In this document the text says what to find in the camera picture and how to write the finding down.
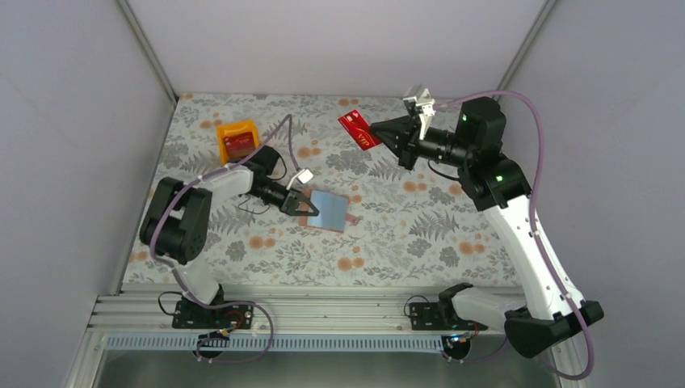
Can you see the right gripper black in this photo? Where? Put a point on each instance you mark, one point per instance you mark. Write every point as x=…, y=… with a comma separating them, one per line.
x=409, y=142

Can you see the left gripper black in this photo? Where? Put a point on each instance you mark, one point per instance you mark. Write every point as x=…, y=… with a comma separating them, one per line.
x=291, y=200

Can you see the tan leather card holder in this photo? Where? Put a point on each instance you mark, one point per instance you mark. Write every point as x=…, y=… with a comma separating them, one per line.
x=334, y=214

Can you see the red vip card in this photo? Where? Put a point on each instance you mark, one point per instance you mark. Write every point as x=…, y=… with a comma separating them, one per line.
x=241, y=143
x=359, y=130

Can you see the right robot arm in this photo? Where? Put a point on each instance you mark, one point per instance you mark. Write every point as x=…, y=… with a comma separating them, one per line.
x=553, y=309

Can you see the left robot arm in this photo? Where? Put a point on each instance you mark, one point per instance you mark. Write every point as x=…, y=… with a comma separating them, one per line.
x=175, y=226

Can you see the red VIP card in bin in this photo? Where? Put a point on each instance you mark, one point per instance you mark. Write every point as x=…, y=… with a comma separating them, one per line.
x=241, y=143

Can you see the floral table cloth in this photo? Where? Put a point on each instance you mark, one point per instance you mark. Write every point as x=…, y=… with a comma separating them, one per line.
x=415, y=228

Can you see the yellow plastic bin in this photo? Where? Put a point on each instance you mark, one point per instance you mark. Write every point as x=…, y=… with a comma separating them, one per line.
x=245, y=126

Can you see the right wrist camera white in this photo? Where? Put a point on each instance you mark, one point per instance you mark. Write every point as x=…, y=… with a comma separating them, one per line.
x=419, y=102

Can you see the aluminium rail frame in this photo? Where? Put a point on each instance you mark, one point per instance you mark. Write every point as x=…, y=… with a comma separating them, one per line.
x=284, y=318

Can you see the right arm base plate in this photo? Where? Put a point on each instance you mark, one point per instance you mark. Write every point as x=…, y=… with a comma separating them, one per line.
x=427, y=316

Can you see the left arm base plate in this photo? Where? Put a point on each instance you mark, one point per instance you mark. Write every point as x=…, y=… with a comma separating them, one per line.
x=211, y=316

